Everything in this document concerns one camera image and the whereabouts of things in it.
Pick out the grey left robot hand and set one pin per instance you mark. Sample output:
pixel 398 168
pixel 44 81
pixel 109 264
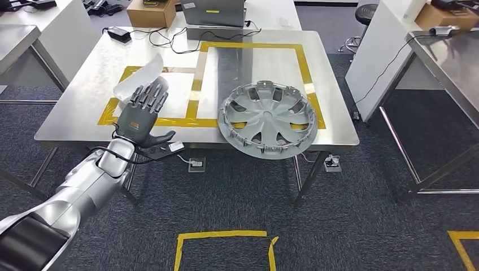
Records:
pixel 136 121

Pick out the white plastic shell part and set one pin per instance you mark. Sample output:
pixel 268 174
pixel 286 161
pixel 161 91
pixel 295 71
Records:
pixel 142 74

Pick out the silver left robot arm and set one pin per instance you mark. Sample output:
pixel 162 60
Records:
pixel 75 194

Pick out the steel workbench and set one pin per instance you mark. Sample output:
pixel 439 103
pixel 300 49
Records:
pixel 82 104

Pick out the metal floor socket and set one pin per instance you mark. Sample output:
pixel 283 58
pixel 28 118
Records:
pixel 197 164

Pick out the black power adapter brick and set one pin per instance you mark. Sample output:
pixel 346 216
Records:
pixel 119 34

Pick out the brown cardboard box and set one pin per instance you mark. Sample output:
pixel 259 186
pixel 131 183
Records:
pixel 149 16
pixel 441 18

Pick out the white panel desk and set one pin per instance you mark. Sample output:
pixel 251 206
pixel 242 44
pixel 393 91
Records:
pixel 71 33
pixel 378 63

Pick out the black chargers pile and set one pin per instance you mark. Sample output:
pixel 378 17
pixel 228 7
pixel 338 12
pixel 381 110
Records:
pixel 101 6

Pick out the silver plastic hubcap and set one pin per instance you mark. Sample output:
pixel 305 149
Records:
pixel 267 116

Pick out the grey laptop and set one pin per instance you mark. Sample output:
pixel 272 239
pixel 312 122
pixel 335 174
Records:
pixel 213 15

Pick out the yellow floor tape square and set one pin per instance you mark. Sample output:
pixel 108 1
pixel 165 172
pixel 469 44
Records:
pixel 220 234

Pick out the black device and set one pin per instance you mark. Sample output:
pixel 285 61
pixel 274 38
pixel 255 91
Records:
pixel 41 4

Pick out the white floor socket with plugs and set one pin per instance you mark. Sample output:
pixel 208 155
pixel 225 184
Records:
pixel 332 164

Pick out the small black power adapter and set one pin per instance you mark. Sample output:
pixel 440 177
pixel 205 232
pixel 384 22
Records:
pixel 355 115

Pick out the black round stool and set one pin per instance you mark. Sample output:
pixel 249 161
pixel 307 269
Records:
pixel 366 13

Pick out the silver handheld tool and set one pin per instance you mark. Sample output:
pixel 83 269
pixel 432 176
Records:
pixel 445 30

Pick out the black case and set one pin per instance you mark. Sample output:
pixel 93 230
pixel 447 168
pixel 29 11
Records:
pixel 449 4

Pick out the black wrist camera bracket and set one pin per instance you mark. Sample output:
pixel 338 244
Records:
pixel 157 153

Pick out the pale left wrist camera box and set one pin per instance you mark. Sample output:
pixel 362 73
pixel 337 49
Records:
pixel 176 146

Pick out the steel frame table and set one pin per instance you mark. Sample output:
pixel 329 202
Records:
pixel 449 63
pixel 15 41

